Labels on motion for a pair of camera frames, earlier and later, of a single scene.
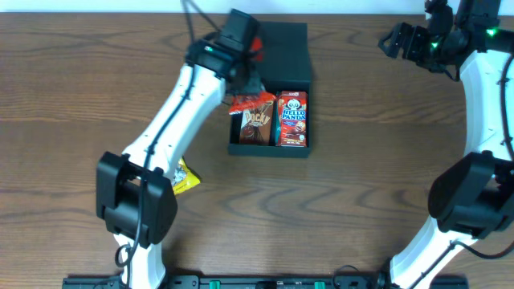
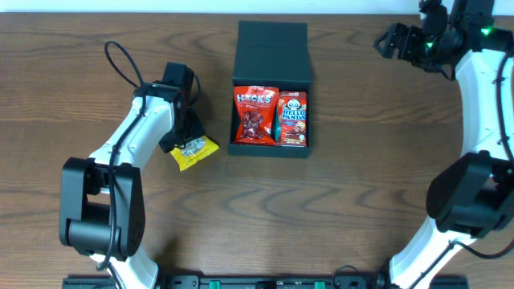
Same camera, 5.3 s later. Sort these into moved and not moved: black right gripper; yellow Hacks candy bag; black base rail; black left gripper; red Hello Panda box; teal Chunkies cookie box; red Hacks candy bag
Moved: black left gripper; yellow Hacks candy bag; red Hacks candy bag
Not moved: black base rail; red Hello Panda box; teal Chunkies cookie box; black right gripper
